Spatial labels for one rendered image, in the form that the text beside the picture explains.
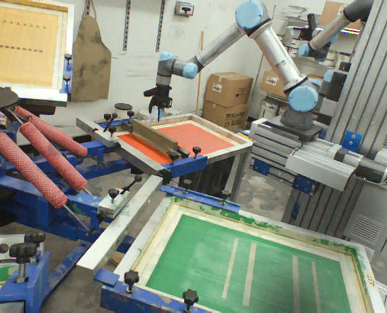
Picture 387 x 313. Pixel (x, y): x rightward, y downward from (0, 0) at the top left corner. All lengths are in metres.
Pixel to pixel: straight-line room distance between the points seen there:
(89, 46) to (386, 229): 3.08
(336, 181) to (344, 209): 0.42
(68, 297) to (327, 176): 1.63
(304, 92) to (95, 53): 2.70
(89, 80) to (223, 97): 2.02
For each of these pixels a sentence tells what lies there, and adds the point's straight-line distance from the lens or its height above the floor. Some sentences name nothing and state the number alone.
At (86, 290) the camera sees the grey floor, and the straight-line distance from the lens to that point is 2.37.
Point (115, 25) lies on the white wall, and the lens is 4.00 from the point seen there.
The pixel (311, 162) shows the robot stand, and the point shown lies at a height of 1.17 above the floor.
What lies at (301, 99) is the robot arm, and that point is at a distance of 1.54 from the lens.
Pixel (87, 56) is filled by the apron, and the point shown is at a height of 1.01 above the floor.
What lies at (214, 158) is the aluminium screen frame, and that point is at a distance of 1.85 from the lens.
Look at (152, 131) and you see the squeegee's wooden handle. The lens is 1.85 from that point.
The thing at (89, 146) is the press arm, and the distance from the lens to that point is 1.64.
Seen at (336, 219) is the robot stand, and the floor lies 0.81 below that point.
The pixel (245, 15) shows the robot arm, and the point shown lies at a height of 1.70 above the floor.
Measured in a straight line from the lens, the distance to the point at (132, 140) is 1.96.
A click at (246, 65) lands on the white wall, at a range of 5.91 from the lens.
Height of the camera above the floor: 1.73
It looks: 24 degrees down
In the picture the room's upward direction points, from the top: 11 degrees clockwise
